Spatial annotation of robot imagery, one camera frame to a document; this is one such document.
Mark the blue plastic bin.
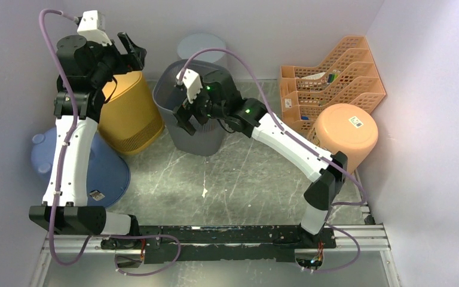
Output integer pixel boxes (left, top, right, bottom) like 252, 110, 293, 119
30, 127, 131, 208

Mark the light grey plastic bin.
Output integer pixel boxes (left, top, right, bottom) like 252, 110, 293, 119
177, 33, 228, 68

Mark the aluminium frame rail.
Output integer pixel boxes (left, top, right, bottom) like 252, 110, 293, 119
29, 138, 402, 287

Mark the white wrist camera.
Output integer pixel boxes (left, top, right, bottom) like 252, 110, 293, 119
77, 10, 112, 46
176, 68, 203, 103

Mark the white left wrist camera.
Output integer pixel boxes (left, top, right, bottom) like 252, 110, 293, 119
77, 10, 112, 46

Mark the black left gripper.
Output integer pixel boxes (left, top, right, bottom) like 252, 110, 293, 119
87, 32, 148, 87

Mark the yellow mesh plastic bin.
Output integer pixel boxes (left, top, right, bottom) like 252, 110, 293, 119
98, 71, 164, 155

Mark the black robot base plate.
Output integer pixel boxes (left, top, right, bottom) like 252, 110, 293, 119
99, 225, 336, 264

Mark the orange plastic file organizer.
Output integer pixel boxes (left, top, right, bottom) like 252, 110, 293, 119
280, 35, 386, 136

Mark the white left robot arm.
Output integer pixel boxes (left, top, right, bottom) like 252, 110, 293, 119
29, 32, 146, 249

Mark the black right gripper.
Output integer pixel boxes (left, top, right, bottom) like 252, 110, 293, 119
173, 81, 228, 136

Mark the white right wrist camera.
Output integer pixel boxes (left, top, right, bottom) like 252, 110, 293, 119
176, 68, 203, 103

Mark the dark grey ribbed bin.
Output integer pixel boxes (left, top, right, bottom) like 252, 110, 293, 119
152, 59, 227, 157

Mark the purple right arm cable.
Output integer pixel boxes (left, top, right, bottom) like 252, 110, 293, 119
176, 47, 369, 275

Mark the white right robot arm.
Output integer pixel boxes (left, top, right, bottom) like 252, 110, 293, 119
173, 69, 347, 248

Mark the orange plastic bin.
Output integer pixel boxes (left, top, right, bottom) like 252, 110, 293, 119
307, 103, 378, 174

